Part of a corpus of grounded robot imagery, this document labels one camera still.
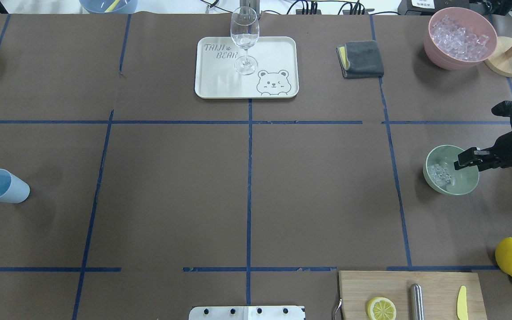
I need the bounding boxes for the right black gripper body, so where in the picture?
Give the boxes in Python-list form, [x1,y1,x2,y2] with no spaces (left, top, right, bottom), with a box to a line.
[482,131,512,171]

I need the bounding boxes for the green bowl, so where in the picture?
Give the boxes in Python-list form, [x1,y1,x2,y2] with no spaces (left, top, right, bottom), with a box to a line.
[422,144,480,195]

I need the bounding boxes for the light blue cup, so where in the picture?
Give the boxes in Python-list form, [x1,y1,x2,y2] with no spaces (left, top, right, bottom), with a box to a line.
[0,169,30,203]

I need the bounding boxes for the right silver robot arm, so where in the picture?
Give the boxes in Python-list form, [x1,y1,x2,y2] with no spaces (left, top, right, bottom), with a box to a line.
[454,131,512,172]

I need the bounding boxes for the ice cubes in bowl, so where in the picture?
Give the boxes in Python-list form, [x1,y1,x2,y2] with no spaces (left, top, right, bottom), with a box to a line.
[427,164,452,187]

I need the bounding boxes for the pink bowl of ice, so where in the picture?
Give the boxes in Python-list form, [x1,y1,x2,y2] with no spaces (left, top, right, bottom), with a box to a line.
[424,7,497,70]

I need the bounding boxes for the blue bowl with fork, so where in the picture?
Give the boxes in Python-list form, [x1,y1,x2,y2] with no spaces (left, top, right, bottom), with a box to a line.
[79,0,139,14]

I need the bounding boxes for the wooden cutting board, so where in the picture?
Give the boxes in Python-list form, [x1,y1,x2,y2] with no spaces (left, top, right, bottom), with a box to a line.
[339,271,488,320]

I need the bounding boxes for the grey folded cloth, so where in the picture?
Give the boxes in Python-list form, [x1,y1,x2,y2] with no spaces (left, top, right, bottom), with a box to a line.
[336,40,384,79]

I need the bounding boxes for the yellow plastic knife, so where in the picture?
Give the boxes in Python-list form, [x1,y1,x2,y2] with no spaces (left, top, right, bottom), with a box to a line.
[456,285,468,320]

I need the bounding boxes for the lemon half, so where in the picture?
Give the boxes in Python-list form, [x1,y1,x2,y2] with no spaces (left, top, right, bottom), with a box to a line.
[365,296,397,320]

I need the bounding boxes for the cream bear tray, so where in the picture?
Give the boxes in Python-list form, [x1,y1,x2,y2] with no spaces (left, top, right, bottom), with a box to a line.
[195,36,300,99]

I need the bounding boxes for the clear wine glass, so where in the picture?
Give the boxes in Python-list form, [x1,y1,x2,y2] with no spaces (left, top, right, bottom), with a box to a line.
[230,6,260,75]

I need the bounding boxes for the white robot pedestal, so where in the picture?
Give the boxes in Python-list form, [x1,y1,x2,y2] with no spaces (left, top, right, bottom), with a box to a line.
[188,305,306,320]

